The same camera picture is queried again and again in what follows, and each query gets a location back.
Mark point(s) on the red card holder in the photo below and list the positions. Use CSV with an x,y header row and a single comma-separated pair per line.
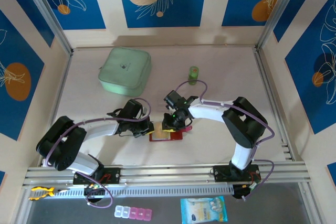
x,y
177,136

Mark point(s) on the tan orange credit card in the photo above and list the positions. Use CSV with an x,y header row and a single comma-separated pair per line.
x,y
160,132

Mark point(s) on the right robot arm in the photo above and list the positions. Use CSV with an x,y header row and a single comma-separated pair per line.
x,y
241,121

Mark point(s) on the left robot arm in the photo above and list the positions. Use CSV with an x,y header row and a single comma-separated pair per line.
x,y
63,145

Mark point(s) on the small green bottle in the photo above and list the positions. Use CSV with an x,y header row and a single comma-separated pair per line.
x,y
193,75

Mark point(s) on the mint green zipper pouch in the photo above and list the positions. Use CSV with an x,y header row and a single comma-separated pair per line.
x,y
123,69

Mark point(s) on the white pink pill organizer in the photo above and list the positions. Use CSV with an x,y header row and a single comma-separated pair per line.
x,y
134,212

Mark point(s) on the blue wet wipes packet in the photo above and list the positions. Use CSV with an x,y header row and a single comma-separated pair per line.
x,y
202,209

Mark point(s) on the yellow black pliers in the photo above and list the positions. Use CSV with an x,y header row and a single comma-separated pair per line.
x,y
42,189

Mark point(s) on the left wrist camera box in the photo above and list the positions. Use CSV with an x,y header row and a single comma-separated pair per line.
x,y
143,110

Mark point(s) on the aluminium mounting rail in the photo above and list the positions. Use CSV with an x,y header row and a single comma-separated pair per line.
x,y
170,172

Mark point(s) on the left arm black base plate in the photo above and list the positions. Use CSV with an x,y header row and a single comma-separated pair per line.
x,y
113,175

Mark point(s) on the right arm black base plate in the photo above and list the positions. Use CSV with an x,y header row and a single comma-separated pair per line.
x,y
220,174

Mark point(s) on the aluminium table edge rail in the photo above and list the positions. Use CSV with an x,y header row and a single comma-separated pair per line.
x,y
58,103
264,77

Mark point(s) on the aluminium frame post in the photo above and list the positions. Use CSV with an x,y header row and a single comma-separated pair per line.
x,y
278,9
45,9

